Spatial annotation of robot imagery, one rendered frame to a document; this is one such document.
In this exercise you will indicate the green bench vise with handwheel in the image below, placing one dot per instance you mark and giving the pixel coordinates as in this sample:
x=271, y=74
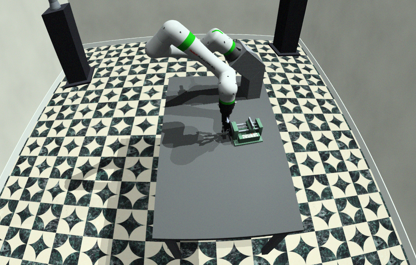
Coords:
x=246, y=135

